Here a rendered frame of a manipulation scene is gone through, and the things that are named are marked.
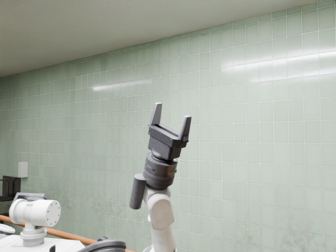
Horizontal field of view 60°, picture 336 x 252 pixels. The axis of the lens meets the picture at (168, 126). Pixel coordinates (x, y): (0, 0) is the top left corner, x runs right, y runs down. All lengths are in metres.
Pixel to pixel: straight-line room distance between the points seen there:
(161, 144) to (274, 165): 1.54
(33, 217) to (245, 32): 2.00
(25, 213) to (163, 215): 0.36
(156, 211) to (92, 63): 2.71
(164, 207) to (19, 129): 3.80
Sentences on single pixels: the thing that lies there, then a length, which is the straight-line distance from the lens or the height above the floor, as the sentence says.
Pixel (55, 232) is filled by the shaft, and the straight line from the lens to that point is 1.68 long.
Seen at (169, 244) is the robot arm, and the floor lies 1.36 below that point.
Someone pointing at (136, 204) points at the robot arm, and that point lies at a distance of 0.83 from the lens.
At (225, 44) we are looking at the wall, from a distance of 2.45.
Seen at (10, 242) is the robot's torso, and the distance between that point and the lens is 0.92.
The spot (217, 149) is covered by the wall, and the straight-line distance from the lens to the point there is 2.37.
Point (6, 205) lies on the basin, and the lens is 4.42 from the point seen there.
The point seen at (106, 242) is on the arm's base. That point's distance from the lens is 0.75.
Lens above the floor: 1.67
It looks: 3 degrees up
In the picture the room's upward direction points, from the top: straight up
